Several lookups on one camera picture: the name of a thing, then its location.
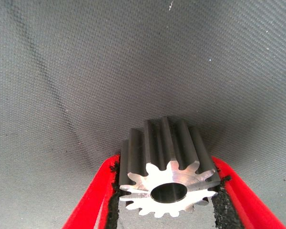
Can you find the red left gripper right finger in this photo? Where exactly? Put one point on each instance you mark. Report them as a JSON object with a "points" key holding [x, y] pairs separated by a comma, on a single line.
{"points": [[238, 205]]}

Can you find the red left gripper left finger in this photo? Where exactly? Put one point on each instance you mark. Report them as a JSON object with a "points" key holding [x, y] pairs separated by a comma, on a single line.
{"points": [[97, 198]]}

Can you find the small steel planetary gear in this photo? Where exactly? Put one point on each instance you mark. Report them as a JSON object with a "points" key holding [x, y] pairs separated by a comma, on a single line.
{"points": [[143, 190]]}

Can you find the dark grey table cloth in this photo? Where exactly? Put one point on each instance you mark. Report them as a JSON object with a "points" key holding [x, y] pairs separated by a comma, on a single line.
{"points": [[133, 59]]}

